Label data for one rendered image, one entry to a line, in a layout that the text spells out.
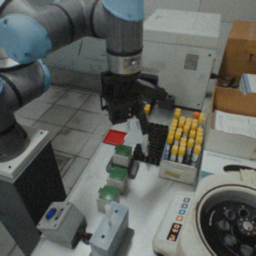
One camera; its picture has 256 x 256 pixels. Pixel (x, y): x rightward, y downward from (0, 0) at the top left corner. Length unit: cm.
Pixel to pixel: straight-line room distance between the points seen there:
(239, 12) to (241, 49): 95
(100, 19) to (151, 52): 46
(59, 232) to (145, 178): 29
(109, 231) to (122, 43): 37
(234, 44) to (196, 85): 40
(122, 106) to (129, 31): 16
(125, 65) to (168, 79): 47
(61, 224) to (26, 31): 38
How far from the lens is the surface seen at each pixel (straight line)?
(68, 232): 57
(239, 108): 92
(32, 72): 77
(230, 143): 70
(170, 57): 90
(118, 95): 53
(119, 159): 68
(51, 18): 45
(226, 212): 56
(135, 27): 47
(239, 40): 126
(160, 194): 68
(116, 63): 49
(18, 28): 41
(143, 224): 63
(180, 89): 95
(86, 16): 50
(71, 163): 196
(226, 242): 53
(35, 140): 84
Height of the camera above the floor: 143
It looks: 41 degrees down
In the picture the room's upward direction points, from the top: straight up
